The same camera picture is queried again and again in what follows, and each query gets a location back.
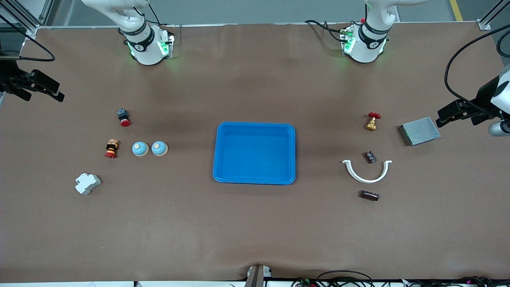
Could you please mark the blue bell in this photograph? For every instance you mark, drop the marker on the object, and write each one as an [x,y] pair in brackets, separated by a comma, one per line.
[140,149]
[159,148]

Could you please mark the silver metal power supply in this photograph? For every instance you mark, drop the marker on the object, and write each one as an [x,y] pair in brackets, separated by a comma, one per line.
[421,131]

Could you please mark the white semicircular pipe clamp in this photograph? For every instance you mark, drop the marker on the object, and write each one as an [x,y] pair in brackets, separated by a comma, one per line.
[367,181]

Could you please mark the long brown electrolytic capacitor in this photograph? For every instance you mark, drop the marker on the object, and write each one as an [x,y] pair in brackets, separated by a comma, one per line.
[369,195]

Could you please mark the small black terminal block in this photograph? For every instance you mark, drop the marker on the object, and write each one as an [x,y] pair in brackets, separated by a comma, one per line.
[371,157]

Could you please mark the red emergency stop button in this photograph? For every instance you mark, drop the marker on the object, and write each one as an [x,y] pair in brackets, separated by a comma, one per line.
[125,121]

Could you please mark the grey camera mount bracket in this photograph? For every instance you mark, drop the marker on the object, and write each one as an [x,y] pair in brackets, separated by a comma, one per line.
[257,277]

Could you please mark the blue plastic tray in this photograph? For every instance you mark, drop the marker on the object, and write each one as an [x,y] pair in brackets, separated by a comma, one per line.
[255,153]

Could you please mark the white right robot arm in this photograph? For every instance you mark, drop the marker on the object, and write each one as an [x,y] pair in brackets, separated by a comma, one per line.
[145,50]

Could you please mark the aluminium frame profile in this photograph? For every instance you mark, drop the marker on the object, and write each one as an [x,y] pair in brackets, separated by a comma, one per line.
[32,28]
[484,25]

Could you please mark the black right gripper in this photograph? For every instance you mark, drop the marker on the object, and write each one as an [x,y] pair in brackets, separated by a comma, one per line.
[10,76]

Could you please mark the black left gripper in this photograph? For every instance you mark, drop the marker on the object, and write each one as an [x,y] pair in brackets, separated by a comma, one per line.
[483,98]

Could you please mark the white circuit breaker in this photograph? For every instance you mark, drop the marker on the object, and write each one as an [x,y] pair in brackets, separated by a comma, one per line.
[87,183]

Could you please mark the red yellow push button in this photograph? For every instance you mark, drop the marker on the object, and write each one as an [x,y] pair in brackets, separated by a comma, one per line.
[112,149]

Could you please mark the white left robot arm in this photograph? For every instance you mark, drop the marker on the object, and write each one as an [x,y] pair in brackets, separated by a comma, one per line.
[366,48]

